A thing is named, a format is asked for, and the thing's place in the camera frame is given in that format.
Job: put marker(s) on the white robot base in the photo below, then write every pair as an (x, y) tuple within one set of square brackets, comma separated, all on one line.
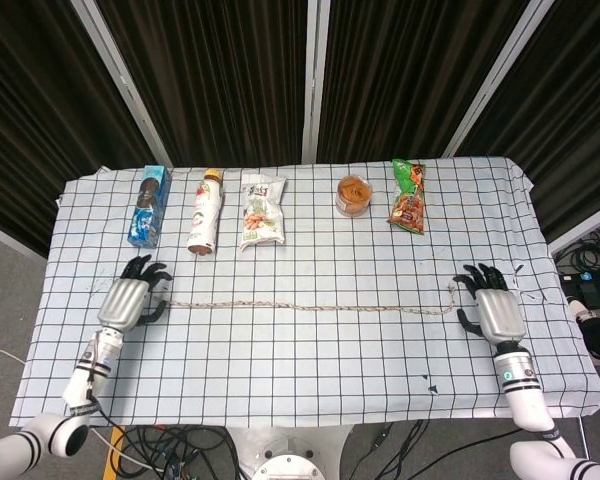
[(290, 450)]

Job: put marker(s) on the white snack bag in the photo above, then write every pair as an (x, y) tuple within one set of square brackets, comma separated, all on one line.
[(261, 215)]

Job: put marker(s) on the black pleated curtain panel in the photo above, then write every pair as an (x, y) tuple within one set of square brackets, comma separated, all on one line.
[(220, 75), (405, 75), (35, 125), (570, 125)]

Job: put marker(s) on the grey partition post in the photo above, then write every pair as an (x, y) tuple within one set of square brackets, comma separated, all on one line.
[(495, 80), (125, 85), (314, 80)]

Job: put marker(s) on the yellow floor tape strip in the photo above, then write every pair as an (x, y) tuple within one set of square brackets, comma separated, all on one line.
[(115, 447)]

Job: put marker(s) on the blue cookie box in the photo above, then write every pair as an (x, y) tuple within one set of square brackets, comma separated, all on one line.
[(147, 215)]

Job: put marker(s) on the drink bottle yellow cap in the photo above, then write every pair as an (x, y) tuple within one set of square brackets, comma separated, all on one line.
[(205, 215)]

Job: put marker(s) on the clear round cookie tub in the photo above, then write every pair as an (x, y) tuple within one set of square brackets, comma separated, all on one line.
[(353, 195)]

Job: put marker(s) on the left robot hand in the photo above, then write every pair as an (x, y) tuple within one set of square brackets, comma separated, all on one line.
[(122, 302)]

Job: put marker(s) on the green snack bag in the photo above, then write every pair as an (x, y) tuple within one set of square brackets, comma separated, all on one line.
[(407, 205)]

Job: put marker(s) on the white black-grid tablecloth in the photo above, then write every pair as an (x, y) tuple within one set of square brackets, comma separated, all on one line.
[(300, 375)]

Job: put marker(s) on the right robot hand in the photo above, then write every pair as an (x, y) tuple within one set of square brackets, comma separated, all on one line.
[(500, 312)]

